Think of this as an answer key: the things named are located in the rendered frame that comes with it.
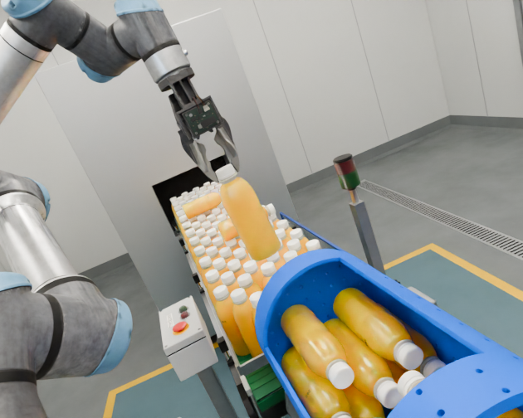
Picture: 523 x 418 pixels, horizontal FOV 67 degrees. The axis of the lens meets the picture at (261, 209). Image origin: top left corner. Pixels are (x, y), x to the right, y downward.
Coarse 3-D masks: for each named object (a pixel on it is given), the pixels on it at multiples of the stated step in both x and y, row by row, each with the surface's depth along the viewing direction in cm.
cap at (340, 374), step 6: (336, 366) 64; (342, 366) 64; (348, 366) 64; (330, 372) 64; (336, 372) 63; (342, 372) 63; (348, 372) 64; (330, 378) 64; (336, 378) 63; (342, 378) 64; (348, 378) 64; (336, 384) 63; (342, 384) 64; (348, 384) 64
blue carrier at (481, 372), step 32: (320, 256) 78; (352, 256) 80; (288, 288) 81; (320, 288) 83; (384, 288) 63; (256, 320) 80; (320, 320) 85; (416, 320) 74; (448, 320) 53; (448, 352) 68; (480, 352) 46; (512, 352) 48; (288, 384) 65; (448, 384) 41; (480, 384) 40; (512, 384) 40; (416, 416) 40; (448, 416) 39; (480, 416) 37
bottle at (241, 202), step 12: (228, 180) 79; (240, 180) 80; (228, 192) 79; (240, 192) 79; (252, 192) 81; (228, 204) 80; (240, 204) 79; (252, 204) 80; (240, 216) 80; (252, 216) 80; (264, 216) 82; (240, 228) 81; (252, 228) 81; (264, 228) 82; (252, 240) 82; (264, 240) 82; (276, 240) 84; (252, 252) 83; (264, 252) 82
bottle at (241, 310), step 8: (240, 304) 103; (248, 304) 103; (240, 312) 102; (248, 312) 102; (240, 320) 102; (248, 320) 102; (240, 328) 104; (248, 328) 103; (248, 336) 104; (256, 336) 104; (248, 344) 105; (256, 344) 104; (256, 352) 105
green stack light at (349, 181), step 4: (352, 172) 125; (356, 172) 126; (340, 176) 126; (344, 176) 126; (348, 176) 125; (352, 176) 125; (356, 176) 126; (340, 180) 127; (344, 180) 126; (348, 180) 126; (352, 180) 126; (356, 180) 126; (340, 184) 129; (344, 184) 127; (348, 184) 126; (352, 184) 126; (356, 184) 126; (344, 188) 128; (348, 188) 127
